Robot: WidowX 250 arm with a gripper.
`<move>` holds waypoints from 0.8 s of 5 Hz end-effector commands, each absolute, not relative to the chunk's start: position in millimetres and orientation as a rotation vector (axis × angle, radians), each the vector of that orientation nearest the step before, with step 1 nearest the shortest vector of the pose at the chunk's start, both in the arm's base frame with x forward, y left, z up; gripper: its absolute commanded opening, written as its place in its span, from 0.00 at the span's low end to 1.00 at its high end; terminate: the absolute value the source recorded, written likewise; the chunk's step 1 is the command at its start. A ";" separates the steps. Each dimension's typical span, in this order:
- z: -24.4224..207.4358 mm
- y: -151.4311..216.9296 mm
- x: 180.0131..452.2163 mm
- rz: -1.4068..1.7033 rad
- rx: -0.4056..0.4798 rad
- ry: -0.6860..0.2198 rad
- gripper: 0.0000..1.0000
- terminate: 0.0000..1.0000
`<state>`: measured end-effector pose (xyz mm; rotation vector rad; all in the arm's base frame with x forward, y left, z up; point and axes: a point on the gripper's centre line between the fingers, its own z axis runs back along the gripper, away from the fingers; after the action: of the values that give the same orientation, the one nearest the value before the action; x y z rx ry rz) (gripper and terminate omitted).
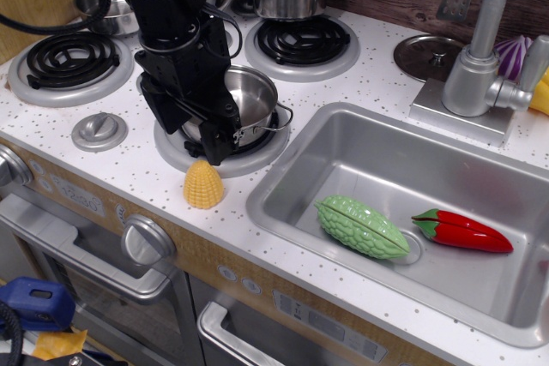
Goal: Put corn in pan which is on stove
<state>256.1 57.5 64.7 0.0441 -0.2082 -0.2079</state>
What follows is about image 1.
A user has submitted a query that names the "silver toy sink basin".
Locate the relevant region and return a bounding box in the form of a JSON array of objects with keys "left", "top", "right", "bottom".
[{"left": 246, "top": 103, "right": 548, "bottom": 348}]

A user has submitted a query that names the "coil burner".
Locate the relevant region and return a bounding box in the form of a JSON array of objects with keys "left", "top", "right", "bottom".
[
  {"left": 244, "top": 15, "right": 360, "bottom": 83},
  {"left": 8, "top": 32, "right": 134, "bottom": 108},
  {"left": 154, "top": 122, "right": 291, "bottom": 178}
]

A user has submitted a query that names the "steel pot lid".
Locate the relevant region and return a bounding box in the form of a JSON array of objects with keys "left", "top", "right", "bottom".
[{"left": 393, "top": 34, "right": 465, "bottom": 82}]

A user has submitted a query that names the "silver countertop knob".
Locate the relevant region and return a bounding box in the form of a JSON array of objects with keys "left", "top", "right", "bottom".
[{"left": 71, "top": 112, "right": 128, "bottom": 153}]

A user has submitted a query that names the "red toy chili pepper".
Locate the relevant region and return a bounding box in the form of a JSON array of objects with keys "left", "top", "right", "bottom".
[{"left": 412, "top": 209, "right": 514, "bottom": 253}]

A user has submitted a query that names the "yellow toy corn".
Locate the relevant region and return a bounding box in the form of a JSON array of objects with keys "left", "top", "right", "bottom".
[{"left": 184, "top": 160, "right": 224, "bottom": 209}]

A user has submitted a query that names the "right oven door handle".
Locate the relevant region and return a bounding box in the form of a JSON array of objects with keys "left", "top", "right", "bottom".
[{"left": 197, "top": 302, "right": 282, "bottom": 366}]

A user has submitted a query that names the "silver toy faucet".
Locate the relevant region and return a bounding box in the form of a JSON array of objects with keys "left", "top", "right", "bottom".
[{"left": 409, "top": 0, "right": 548, "bottom": 147}]

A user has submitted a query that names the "blue clamp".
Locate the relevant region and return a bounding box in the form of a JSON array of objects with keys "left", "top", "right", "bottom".
[{"left": 1, "top": 277, "right": 75, "bottom": 332}]

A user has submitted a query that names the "silver left edge knob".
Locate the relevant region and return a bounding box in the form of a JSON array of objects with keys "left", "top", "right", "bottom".
[{"left": 0, "top": 145, "right": 33, "bottom": 187}]

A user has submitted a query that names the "back left coil burner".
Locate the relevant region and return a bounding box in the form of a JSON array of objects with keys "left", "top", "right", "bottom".
[{"left": 8, "top": 32, "right": 134, "bottom": 108}]

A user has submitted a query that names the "front coil burner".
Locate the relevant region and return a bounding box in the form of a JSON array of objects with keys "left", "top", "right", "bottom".
[{"left": 154, "top": 122, "right": 291, "bottom": 178}]

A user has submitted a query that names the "small steel pan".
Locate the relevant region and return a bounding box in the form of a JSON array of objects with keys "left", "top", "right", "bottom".
[{"left": 179, "top": 64, "right": 295, "bottom": 149}]

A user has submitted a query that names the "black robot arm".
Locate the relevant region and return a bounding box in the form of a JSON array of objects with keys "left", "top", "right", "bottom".
[{"left": 125, "top": 0, "right": 241, "bottom": 165}]

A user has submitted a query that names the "yellow cloth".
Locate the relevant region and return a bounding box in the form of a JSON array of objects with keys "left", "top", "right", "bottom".
[{"left": 32, "top": 330, "right": 87, "bottom": 361}]

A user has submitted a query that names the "yellow toy vegetable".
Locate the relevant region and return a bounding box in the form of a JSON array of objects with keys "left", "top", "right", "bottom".
[{"left": 529, "top": 69, "right": 549, "bottom": 116}]

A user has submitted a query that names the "back right coil burner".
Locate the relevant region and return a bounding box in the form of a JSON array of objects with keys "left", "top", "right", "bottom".
[{"left": 244, "top": 15, "right": 360, "bottom": 83}]

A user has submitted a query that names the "silver oven knob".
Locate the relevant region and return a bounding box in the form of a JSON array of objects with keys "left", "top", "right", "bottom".
[{"left": 121, "top": 214, "right": 176, "bottom": 266}]

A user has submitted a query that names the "steel bowl back left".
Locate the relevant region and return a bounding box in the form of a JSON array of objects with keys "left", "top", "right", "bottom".
[{"left": 73, "top": 0, "right": 139, "bottom": 36}]

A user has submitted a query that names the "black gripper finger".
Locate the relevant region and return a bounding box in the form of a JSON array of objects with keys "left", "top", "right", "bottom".
[
  {"left": 140, "top": 76, "right": 191, "bottom": 135},
  {"left": 199, "top": 117, "right": 240, "bottom": 165}
]

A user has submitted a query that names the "purple white toy vegetable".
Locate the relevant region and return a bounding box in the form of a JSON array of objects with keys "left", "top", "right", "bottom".
[{"left": 494, "top": 35, "right": 533, "bottom": 81}]

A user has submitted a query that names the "green toy bitter gourd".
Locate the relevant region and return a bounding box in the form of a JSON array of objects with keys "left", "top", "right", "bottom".
[{"left": 314, "top": 195, "right": 410, "bottom": 260}]

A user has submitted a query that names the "oven door handle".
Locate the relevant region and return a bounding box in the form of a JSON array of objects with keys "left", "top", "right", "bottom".
[
  {"left": 197, "top": 302, "right": 282, "bottom": 366},
  {"left": 1, "top": 195, "right": 172, "bottom": 304}
]

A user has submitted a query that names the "left oven door handle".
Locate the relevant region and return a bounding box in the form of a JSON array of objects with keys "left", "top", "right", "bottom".
[{"left": 1, "top": 195, "right": 172, "bottom": 304}]

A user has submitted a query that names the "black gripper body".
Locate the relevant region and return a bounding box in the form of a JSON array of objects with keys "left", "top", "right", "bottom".
[{"left": 136, "top": 14, "right": 238, "bottom": 122}]

